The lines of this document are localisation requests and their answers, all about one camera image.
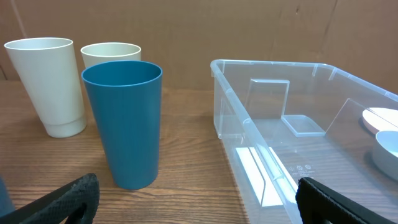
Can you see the blue plastic cup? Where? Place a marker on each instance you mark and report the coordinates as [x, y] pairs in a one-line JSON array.
[[125, 97], [6, 204]]

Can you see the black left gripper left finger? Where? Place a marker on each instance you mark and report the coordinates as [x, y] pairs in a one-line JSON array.
[[75, 202]]

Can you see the blue plastic cup lower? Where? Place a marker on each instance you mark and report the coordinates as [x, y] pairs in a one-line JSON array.
[[6, 204]]

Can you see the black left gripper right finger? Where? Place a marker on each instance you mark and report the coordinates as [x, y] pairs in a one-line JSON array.
[[319, 204]]

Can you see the blue plastic cup upper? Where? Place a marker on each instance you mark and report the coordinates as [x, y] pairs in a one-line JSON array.
[[125, 97]]

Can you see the cream plastic cup right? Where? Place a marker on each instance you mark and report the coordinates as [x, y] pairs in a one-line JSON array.
[[109, 51]]

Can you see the pink plate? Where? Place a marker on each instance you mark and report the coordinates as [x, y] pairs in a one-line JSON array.
[[380, 119]]

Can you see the cream plastic cup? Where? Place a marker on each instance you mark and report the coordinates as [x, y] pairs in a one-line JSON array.
[[109, 51], [48, 70]]

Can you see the grey green bowl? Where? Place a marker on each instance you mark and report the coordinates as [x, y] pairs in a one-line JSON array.
[[384, 153]]

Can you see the clear plastic storage bin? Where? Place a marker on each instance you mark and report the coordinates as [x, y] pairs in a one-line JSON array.
[[282, 121]]

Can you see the cream plastic cup left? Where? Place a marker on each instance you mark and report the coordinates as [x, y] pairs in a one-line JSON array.
[[48, 70]]

